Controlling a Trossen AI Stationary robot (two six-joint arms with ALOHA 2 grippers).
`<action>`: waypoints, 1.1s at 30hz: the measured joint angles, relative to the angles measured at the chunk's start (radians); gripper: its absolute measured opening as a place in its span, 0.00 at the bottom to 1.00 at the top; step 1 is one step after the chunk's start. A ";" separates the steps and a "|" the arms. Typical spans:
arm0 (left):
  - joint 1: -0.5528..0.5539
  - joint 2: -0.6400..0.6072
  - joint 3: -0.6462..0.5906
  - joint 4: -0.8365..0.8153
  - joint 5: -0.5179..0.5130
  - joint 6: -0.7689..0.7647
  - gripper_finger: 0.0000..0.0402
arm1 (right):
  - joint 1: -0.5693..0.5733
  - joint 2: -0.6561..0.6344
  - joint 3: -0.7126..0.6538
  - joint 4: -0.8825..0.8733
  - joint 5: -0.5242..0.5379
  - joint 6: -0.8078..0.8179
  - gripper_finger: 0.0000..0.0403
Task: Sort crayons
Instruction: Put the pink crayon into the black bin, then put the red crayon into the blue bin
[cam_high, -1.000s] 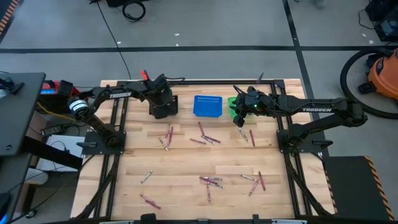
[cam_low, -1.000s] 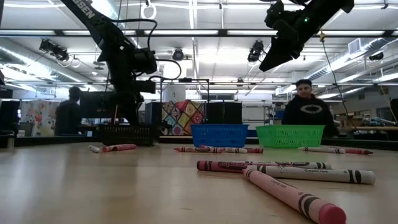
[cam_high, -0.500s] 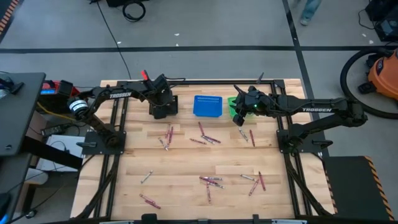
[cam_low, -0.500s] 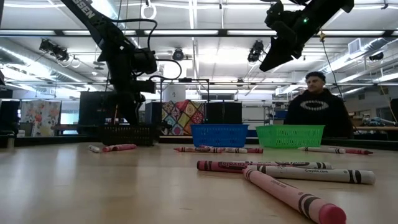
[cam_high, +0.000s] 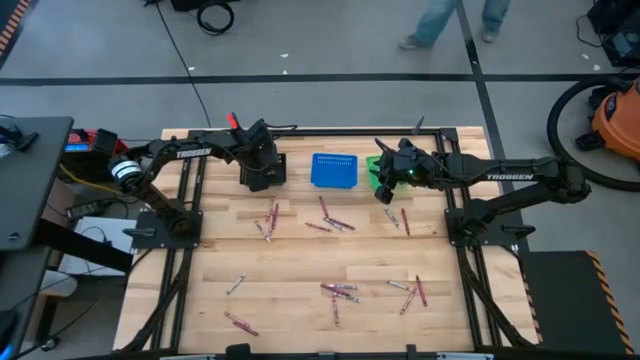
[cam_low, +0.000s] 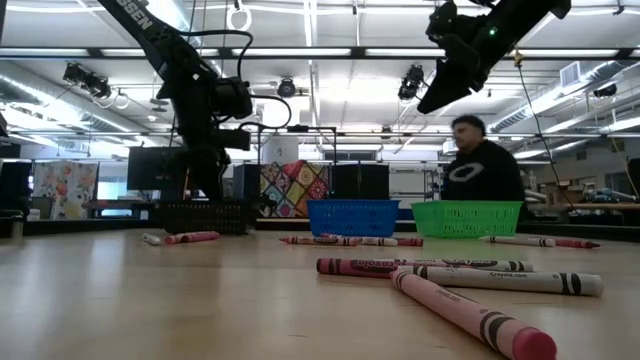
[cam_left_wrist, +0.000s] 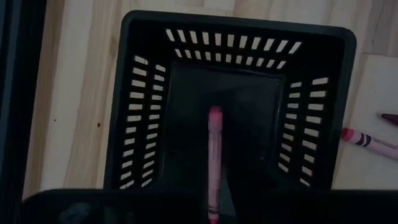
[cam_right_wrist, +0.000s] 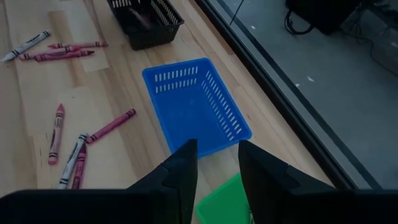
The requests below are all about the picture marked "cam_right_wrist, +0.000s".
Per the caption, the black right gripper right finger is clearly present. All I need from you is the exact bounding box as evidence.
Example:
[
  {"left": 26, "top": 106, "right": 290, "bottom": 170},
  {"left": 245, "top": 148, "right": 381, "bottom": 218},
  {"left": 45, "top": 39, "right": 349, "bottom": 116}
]
[{"left": 238, "top": 139, "right": 398, "bottom": 224}]

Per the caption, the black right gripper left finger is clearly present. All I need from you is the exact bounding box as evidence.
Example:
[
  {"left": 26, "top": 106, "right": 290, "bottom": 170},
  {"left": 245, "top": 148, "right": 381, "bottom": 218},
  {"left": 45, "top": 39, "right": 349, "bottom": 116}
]
[{"left": 0, "top": 138, "right": 199, "bottom": 224}]

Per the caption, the magenta crayon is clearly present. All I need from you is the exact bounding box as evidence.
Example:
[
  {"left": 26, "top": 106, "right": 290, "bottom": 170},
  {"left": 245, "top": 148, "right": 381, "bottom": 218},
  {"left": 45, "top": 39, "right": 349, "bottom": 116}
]
[
  {"left": 85, "top": 108, "right": 137, "bottom": 145},
  {"left": 33, "top": 49, "right": 95, "bottom": 63},
  {"left": 70, "top": 144, "right": 88, "bottom": 190}
]

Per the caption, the pink crayon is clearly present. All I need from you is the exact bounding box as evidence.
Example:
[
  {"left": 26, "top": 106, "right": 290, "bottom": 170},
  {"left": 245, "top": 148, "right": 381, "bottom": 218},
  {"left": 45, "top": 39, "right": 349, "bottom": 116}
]
[
  {"left": 47, "top": 40, "right": 109, "bottom": 50},
  {"left": 47, "top": 103, "right": 66, "bottom": 166},
  {"left": 18, "top": 45, "right": 81, "bottom": 62}
]

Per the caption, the white crayon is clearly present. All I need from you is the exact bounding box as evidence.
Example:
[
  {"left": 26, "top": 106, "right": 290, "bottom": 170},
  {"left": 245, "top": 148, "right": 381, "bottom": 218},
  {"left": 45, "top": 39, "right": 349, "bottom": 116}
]
[
  {"left": 57, "top": 132, "right": 90, "bottom": 190},
  {"left": 1, "top": 29, "right": 52, "bottom": 62}
]

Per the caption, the green slotted plastic basket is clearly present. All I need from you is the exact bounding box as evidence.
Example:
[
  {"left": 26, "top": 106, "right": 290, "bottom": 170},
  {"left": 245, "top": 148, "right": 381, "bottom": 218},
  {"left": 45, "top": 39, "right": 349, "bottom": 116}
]
[{"left": 195, "top": 172, "right": 254, "bottom": 224}]

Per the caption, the blue slotted plastic basket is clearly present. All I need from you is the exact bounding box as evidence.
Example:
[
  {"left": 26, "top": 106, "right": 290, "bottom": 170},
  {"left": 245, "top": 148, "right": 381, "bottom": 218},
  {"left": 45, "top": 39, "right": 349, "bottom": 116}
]
[{"left": 142, "top": 57, "right": 253, "bottom": 159}]

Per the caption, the grey floor equipment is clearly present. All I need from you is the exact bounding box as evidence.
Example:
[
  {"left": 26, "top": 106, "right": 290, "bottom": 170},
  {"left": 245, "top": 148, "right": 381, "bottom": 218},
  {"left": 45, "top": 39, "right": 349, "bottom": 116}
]
[{"left": 340, "top": 7, "right": 398, "bottom": 77}]

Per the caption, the black slotted plastic basket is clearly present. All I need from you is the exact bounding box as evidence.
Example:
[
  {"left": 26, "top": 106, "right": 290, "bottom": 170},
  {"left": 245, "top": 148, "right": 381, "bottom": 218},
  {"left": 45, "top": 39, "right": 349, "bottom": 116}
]
[{"left": 106, "top": 0, "right": 185, "bottom": 52}]

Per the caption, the black floor box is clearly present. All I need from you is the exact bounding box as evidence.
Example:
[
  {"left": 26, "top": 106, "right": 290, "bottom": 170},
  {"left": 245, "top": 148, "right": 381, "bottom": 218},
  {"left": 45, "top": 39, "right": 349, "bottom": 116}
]
[{"left": 285, "top": 0, "right": 363, "bottom": 35}]

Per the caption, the black table side rail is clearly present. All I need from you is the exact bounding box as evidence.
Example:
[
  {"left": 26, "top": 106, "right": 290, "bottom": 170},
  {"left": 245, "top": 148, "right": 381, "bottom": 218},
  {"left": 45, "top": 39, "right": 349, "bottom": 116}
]
[{"left": 193, "top": 0, "right": 357, "bottom": 190}]

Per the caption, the black floor cable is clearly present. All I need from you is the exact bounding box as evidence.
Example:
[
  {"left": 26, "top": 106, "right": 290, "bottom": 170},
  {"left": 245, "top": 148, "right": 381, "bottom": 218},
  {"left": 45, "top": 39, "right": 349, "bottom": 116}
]
[{"left": 284, "top": 10, "right": 315, "bottom": 35}]

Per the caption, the thin black cable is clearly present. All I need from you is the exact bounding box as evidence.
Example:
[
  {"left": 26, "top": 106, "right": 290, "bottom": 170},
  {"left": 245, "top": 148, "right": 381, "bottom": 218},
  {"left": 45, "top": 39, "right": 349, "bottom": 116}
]
[{"left": 229, "top": 0, "right": 246, "bottom": 26}]

